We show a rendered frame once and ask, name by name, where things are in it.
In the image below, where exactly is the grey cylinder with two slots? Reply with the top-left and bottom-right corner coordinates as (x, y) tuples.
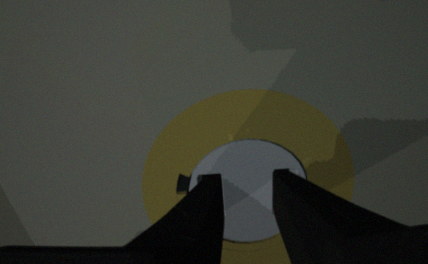
(189, 139), (306, 242)

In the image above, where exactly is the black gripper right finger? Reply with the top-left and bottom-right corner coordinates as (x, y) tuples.
(272, 169), (428, 264)

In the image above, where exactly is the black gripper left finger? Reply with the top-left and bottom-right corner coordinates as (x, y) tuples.
(0, 174), (225, 264)

